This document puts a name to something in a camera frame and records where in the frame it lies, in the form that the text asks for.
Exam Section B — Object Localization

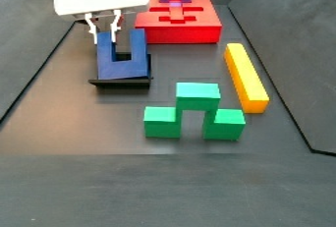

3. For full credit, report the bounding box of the blue U-shaped block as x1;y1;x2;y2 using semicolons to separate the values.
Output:
98;28;150;80

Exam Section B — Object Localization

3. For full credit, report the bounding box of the black angled fixture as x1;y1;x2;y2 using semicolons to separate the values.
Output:
90;53;153;88

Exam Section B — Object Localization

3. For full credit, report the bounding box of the red slotted base block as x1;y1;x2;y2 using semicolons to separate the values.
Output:
135;0;222;44

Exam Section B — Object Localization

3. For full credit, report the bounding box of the yellow long bar block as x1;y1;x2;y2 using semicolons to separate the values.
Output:
223;43;270;114

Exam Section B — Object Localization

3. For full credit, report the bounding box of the green arch block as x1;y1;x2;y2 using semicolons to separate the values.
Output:
143;83;246;141

